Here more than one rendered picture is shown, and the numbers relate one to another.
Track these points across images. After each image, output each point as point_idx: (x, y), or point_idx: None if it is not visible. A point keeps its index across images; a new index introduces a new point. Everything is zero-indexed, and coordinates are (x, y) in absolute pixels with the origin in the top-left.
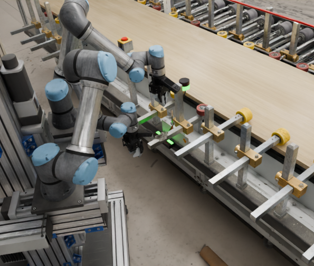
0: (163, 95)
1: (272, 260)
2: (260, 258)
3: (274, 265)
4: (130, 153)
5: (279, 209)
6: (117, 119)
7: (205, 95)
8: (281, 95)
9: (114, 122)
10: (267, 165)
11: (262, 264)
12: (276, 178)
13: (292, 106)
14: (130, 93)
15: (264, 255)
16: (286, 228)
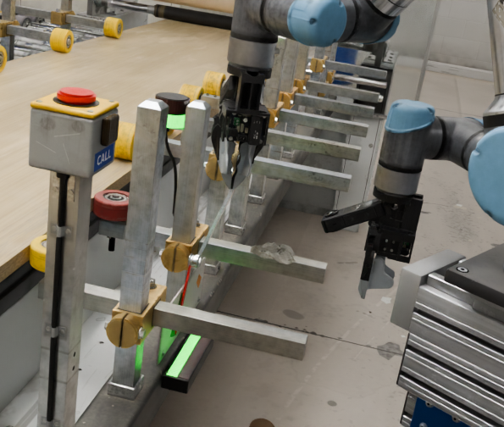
0: (235, 146)
1: (165, 412)
2: (174, 426)
3: (174, 407)
4: (388, 287)
5: (264, 181)
6: (464, 119)
7: (41, 203)
8: None
9: (477, 124)
10: (160, 204)
11: (185, 422)
12: (275, 117)
13: (19, 123)
14: (68, 424)
15: (162, 424)
16: (273, 197)
